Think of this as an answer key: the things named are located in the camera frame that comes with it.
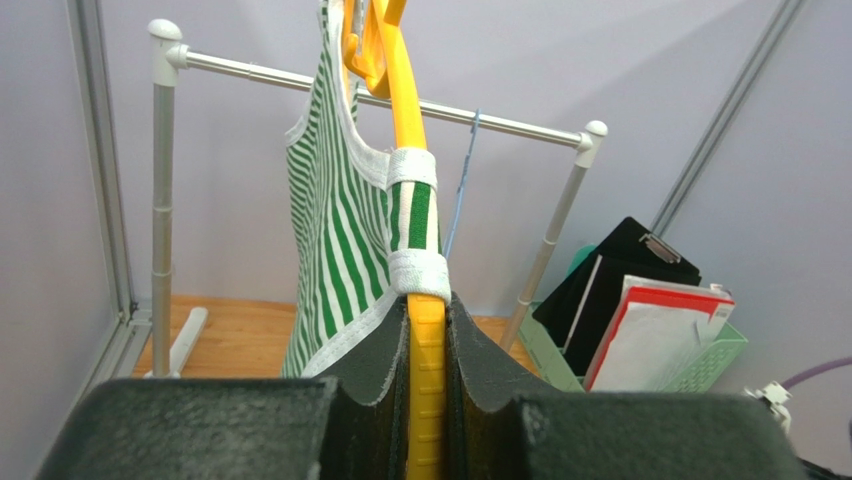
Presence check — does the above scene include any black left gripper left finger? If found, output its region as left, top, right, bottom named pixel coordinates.
left=38, top=297, right=408, bottom=479

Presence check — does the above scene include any white metal clothes rack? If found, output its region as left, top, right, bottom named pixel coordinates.
left=148, top=6, right=608, bottom=378

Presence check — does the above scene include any yellow plastic hanger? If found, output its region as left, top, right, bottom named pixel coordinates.
left=342, top=1, right=451, bottom=479

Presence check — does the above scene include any green white striped tank top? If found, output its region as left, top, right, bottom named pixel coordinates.
left=279, top=0, right=454, bottom=379

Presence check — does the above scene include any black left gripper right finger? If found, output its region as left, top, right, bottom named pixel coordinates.
left=444, top=298, right=806, bottom=479

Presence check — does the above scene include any black folder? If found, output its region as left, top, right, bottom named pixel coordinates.
left=564, top=253, right=701, bottom=376

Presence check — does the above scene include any red white folder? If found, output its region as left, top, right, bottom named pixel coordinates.
left=583, top=275, right=736, bottom=392

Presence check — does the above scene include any green file organizer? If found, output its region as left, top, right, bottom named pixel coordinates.
left=517, top=244, right=749, bottom=394

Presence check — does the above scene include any black clipboard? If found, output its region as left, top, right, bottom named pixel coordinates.
left=532, top=217, right=702, bottom=326

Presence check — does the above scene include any light blue wire hanger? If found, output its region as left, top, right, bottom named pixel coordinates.
left=443, top=109, right=482, bottom=258

